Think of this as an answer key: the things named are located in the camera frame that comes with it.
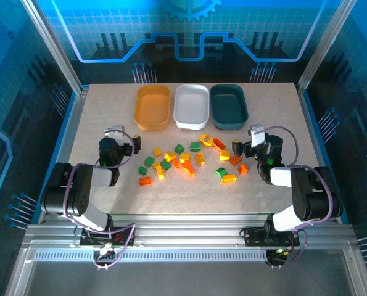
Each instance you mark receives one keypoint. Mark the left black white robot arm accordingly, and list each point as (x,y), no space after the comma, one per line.
(78,188)

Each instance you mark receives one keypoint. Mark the large orange lego piece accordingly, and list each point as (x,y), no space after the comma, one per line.
(187,169)

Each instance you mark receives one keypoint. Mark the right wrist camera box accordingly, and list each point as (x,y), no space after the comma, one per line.
(257,135)

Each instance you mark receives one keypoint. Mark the yellow window lego brick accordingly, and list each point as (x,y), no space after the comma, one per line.
(206,140)

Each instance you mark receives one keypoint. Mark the orange plastic container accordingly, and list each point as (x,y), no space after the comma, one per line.
(152,106)

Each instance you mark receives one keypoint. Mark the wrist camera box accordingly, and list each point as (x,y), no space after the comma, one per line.
(257,135)
(117,129)

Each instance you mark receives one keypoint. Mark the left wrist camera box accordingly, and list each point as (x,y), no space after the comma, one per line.
(117,129)

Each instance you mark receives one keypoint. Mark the green lego brick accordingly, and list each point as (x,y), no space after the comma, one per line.
(179,149)
(142,170)
(221,172)
(149,161)
(166,165)
(195,146)

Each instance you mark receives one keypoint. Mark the wide yellow lego brick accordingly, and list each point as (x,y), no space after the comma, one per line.
(229,179)

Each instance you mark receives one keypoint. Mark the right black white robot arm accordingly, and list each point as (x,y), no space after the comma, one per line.
(306,194)

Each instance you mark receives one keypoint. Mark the aluminium front rail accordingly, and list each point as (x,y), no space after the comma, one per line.
(186,234)

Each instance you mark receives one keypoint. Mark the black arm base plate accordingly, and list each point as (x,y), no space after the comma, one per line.
(254,237)
(118,241)

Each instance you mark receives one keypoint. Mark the long yellow lego brick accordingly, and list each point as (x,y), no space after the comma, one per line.
(160,173)

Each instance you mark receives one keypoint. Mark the white plastic container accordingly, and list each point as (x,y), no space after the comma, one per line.
(191,105)

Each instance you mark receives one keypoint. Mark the small yellow lego brick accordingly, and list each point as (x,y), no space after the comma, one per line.
(156,164)

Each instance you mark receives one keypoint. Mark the aluminium frame post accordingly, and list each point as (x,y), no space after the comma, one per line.
(54,46)
(324,46)

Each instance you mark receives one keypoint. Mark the dark green plastic container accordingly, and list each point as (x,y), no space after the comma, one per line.
(228,106)

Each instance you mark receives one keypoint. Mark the small orange lego brick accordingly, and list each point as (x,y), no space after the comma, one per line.
(176,163)

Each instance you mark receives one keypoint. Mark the aluminium side rail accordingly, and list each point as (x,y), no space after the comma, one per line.
(69,135)
(311,123)

